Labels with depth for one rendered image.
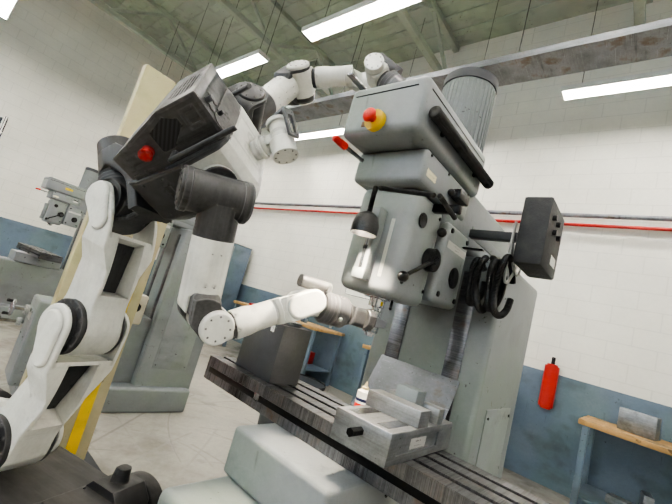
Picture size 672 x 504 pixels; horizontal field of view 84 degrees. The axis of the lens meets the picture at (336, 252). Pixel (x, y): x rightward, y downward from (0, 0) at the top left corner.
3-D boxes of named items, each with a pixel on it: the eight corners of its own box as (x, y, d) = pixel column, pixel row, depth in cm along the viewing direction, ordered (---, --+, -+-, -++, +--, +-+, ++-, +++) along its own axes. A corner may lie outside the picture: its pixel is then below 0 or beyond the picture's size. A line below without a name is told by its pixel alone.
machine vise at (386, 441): (384, 469, 75) (397, 414, 77) (328, 437, 85) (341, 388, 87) (447, 448, 102) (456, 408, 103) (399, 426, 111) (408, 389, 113)
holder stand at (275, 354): (268, 383, 117) (286, 321, 120) (235, 363, 134) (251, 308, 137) (297, 386, 125) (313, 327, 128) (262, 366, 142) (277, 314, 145)
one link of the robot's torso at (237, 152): (68, 166, 80) (204, 92, 71) (126, 105, 105) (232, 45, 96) (165, 256, 99) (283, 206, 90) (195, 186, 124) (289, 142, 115)
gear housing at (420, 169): (421, 180, 99) (430, 146, 101) (350, 181, 116) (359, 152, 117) (466, 223, 124) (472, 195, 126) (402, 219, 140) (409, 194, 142)
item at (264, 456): (314, 557, 74) (330, 494, 76) (219, 470, 97) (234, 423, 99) (424, 503, 111) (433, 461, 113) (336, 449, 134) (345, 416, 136)
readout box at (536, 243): (545, 265, 105) (558, 196, 108) (511, 261, 111) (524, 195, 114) (557, 281, 120) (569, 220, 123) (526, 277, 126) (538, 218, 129)
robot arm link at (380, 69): (382, 84, 119) (357, 64, 122) (383, 103, 129) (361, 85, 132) (407, 59, 119) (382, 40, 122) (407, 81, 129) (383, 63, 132)
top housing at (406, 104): (416, 126, 93) (431, 69, 96) (338, 136, 111) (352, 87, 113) (478, 199, 128) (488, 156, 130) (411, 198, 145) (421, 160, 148)
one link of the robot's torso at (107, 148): (84, 143, 110) (130, 118, 105) (122, 163, 121) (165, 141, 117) (87, 228, 100) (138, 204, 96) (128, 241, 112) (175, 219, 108)
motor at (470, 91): (469, 143, 125) (489, 59, 130) (416, 147, 138) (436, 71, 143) (488, 170, 140) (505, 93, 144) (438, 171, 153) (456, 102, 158)
